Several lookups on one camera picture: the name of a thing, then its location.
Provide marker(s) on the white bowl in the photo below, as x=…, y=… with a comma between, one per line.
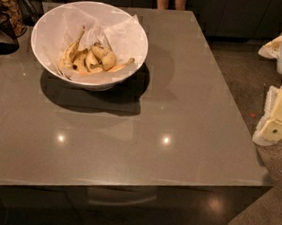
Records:
x=52, y=28

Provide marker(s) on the banana in bowl middle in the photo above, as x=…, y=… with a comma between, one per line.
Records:
x=86, y=63

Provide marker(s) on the banana at bowl left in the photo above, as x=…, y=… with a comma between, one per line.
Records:
x=69, y=53

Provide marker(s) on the black kettle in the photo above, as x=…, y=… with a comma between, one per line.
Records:
x=8, y=40

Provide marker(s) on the dark cabinet with handle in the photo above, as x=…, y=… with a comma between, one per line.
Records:
x=123, y=205

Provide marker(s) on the black wire rack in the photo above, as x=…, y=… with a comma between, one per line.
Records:
x=31, y=10

